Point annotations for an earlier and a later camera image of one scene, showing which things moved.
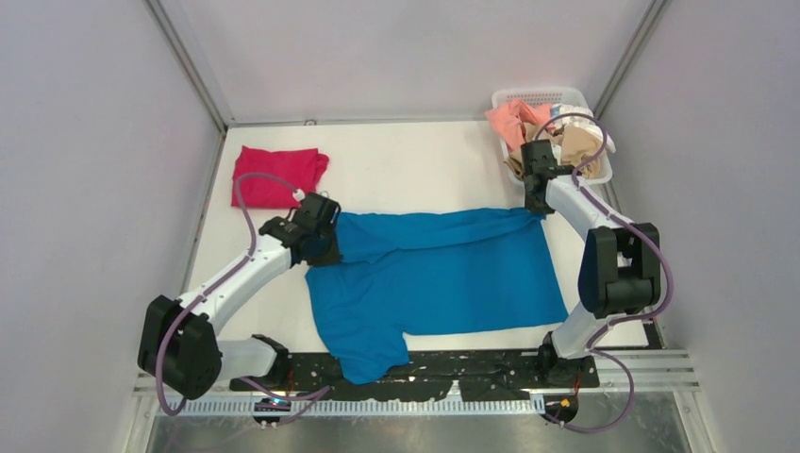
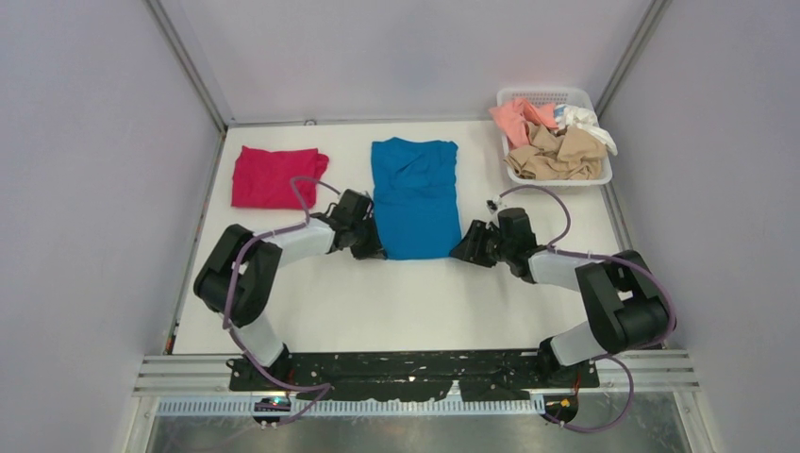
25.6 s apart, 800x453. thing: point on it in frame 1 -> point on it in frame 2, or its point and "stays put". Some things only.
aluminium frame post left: [186, 59] stays put
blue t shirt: [408, 270] -> [413, 188]
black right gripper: [539, 209] -> [471, 248]
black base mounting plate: [508, 374] stays put
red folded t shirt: [299, 169] stays put
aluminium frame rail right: [653, 17] stays put
